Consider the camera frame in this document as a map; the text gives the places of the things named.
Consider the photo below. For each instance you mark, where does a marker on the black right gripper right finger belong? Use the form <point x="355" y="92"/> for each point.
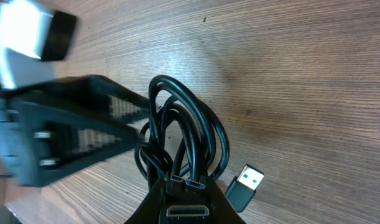
<point x="220" y="209"/>

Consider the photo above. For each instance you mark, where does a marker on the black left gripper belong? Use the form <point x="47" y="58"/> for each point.
<point x="67" y="125"/>

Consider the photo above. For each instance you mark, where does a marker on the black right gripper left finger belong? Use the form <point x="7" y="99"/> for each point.
<point x="149" y="210"/>

